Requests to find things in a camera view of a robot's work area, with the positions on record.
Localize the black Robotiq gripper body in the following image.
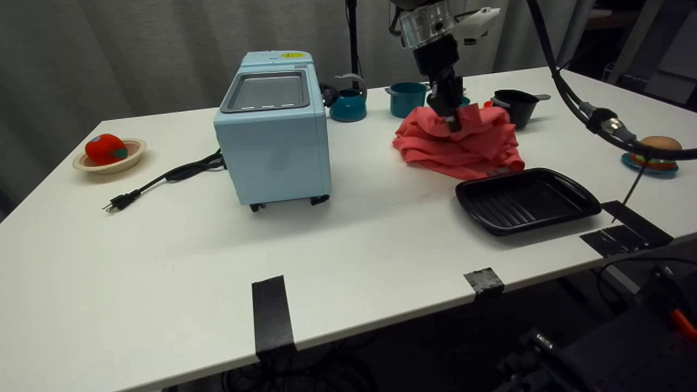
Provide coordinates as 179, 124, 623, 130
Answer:
413, 32, 465, 106

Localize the red cloth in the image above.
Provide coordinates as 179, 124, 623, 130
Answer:
390, 101, 526, 182

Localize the teal toy pot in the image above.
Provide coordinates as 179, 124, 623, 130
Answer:
383, 80, 431, 120

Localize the black saucepan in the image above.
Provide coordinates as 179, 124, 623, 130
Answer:
489, 88, 552, 130

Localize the black tripod stand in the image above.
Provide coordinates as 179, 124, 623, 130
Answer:
343, 0, 363, 75

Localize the teal toy kettle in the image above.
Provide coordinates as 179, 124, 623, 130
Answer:
319, 72, 367, 124

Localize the black ridged grill tray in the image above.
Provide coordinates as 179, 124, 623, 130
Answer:
453, 168, 606, 235

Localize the small black tape piece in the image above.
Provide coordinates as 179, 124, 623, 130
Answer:
464, 265, 505, 297

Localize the blue small plate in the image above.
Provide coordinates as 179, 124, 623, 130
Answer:
618, 149, 682, 179

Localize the light blue toaster oven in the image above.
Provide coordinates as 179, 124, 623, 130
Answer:
210, 51, 332, 213

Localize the toy burger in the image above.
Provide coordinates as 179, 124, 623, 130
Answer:
633, 133, 683, 172

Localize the wide black tape patch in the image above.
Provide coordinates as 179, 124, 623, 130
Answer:
578, 201, 672, 256

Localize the long black tape strip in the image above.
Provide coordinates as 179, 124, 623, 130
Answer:
251, 275, 296, 357

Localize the beige shallow bowl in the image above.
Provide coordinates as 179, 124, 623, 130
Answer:
71, 138, 145, 176

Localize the red toy tomato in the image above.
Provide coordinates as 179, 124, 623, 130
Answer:
83, 133, 129, 168

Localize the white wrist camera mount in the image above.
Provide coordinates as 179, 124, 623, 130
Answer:
453, 4, 502, 29

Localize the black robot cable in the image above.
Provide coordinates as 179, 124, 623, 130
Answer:
525, 0, 697, 221

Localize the black toaster power cord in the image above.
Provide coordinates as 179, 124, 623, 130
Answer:
101, 149, 227, 213

